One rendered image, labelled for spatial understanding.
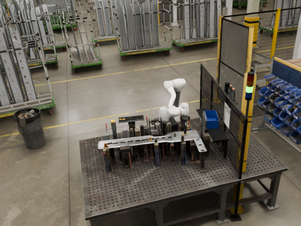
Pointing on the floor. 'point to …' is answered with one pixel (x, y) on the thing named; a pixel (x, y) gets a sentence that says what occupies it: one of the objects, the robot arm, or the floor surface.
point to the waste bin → (30, 127)
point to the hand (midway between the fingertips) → (185, 131)
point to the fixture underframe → (271, 195)
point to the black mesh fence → (225, 126)
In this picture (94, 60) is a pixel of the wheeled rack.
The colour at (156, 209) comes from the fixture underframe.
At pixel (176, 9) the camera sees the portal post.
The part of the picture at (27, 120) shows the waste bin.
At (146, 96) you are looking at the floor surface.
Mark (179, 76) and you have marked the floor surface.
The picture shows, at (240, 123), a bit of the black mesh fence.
